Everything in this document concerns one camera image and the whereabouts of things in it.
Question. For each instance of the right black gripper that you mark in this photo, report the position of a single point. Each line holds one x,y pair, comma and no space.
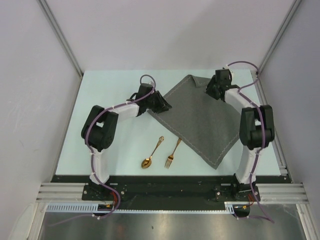
209,88

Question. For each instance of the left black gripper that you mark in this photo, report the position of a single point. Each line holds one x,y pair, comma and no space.
162,106

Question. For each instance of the grey cloth napkin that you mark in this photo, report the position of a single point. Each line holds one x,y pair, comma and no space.
208,126

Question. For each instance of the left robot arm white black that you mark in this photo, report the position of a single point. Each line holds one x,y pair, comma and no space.
100,126

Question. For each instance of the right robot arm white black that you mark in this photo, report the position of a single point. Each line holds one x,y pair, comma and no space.
256,131

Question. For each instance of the gold fork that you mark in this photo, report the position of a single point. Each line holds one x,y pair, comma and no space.
170,158

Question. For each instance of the gold spoon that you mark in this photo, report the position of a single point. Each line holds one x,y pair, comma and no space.
146,163

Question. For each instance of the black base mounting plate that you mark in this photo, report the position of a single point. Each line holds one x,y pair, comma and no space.
169,193

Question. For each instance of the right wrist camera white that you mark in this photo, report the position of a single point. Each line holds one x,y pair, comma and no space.
227,67

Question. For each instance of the right aluminium side rail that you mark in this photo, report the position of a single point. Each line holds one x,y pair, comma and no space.
277,148

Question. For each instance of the right aluminium frame post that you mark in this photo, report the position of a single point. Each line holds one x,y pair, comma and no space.
280,33

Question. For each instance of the aluminium frame post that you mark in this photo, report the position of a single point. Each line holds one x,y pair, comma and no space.
280,33
57,30

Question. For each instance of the front aluminium frame rail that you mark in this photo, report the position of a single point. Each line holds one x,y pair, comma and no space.
270,193

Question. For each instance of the left aluminium frame post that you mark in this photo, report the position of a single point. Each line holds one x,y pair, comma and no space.
57,30

